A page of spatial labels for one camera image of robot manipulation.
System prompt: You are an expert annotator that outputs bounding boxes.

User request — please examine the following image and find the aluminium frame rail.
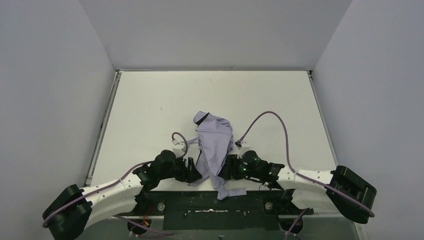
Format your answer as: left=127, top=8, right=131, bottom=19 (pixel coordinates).
left=78, top=211, right=370, bottom=240

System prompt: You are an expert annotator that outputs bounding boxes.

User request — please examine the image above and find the purple folding umbrella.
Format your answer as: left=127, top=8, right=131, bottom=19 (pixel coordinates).
left=189, top=111, right=247, bottom=200

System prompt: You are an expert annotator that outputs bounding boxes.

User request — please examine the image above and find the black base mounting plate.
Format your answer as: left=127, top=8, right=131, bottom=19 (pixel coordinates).
left=122, top=190, right=302, bottom=231

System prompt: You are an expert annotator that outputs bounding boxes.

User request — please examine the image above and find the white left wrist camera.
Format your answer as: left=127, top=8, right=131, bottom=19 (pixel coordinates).
left=172, top=139, right=188, bottom=158

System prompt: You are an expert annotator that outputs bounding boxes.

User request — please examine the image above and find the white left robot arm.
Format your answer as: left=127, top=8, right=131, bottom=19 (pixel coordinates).
left=42, top=150, right=202, bottom=240

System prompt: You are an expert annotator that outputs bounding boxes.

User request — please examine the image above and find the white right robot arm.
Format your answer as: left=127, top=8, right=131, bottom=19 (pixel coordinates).
left=218, top=150, right=377, bottom=224

